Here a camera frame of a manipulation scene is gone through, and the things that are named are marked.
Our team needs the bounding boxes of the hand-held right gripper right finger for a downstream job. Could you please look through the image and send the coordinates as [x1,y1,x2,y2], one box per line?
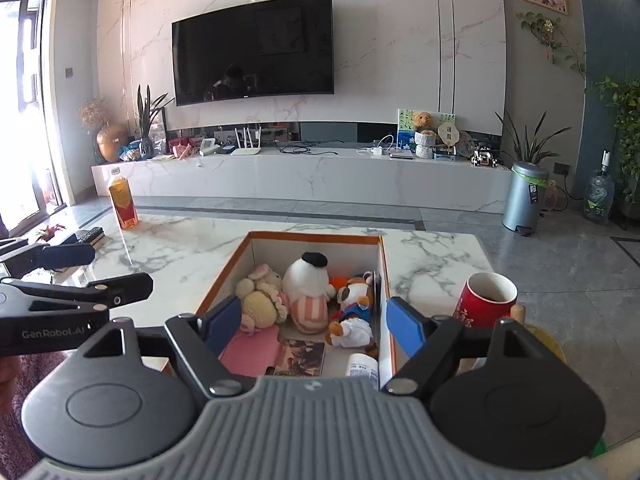
[382,297,566,397]

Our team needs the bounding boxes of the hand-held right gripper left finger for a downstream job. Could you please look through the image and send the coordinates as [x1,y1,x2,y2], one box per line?
[75,296,257,399]

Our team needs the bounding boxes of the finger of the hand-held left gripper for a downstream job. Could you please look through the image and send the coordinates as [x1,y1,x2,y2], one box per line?
[0,241,97,282]
[0,272,154,313]

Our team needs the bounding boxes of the pink leather key pouch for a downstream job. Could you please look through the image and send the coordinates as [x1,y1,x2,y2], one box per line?
[220,324,282,377]

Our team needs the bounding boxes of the cream crochet bunny doll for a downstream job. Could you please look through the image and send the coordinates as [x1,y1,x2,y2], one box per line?
[236,264,290,334]

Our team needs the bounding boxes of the brown dog plush sailor outfit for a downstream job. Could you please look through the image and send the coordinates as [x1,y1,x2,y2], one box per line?
[326,271,379,349]

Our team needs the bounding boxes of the white lotion bottle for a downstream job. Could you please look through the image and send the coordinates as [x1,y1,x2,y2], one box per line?
[346,353,380,387]

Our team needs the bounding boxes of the dark printed card box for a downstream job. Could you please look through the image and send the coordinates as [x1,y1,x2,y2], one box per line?
[272,338,326,377]

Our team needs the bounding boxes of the white plush pink striped body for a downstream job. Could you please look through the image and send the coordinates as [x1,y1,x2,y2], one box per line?
[282,252,337,335]

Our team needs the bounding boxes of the orange cardboard box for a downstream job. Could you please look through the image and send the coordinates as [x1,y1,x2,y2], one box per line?
[196,231,399,392]

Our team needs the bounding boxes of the small red-leaf plant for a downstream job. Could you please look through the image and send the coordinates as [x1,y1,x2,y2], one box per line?
[34,223,67,244]

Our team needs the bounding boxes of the black remote control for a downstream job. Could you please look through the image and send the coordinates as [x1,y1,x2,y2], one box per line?
[74,227,106,247]

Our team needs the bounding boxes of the person's pink fleece robe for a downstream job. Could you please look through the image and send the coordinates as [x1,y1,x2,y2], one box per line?
[0,350,67,462]

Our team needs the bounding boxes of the red mug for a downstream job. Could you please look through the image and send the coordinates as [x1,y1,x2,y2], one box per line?
[452,272,519,329]

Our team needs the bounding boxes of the amber tea bottle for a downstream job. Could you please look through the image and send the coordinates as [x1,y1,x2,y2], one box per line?
[108,165,140,231]

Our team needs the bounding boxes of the blue snack bag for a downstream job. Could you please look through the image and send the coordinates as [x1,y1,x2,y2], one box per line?
[117,140,146,162]

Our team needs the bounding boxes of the gold round vase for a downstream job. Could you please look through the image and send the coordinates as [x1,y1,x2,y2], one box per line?
[95,122,131,164]

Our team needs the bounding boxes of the yellow plastic item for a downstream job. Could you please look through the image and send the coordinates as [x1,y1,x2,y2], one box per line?
[520,322,569,364]

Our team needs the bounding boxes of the dried flower bunch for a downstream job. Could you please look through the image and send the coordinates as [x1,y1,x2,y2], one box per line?
[77,97,114,131]

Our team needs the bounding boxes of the sliding glass door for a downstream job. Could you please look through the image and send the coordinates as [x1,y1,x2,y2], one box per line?
[0,0,66,222]

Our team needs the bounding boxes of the green plant in glass vase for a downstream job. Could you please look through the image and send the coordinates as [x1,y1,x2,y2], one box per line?
[131,85,174,159]

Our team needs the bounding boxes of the white marble television cabinet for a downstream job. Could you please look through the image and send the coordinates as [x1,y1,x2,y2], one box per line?
[91,145,514,216]

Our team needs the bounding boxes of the grey pedal trash bin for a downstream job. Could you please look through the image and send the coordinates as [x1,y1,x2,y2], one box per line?
[501,161,550,235]

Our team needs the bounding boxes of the white router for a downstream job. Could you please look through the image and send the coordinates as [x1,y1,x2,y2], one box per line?
[230,127,264,156]

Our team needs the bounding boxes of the green painted picture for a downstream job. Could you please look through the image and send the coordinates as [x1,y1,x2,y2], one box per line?
[397,108,442,151]

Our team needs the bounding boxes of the round paper fan ornament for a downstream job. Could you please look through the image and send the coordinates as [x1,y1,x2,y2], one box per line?
[437,113,459,154]

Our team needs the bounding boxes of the potted long-leaf plant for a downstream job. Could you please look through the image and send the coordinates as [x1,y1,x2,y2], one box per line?
[494,110,574,167]

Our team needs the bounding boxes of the clear water jug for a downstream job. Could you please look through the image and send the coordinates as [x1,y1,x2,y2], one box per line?
[583,150,616,226]

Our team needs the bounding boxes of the black curved television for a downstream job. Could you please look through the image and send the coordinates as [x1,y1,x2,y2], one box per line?
[171,0,335,107]

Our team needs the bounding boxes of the leafy green climbing plant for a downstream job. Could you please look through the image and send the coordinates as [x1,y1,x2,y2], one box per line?
[587,77,640,202]

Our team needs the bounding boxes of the hanging vine plant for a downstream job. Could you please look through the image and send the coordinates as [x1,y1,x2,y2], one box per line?
[517,10,587,79]

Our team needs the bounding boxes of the white charger with cables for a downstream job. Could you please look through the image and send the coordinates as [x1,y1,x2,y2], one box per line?
[357,134,397,157]

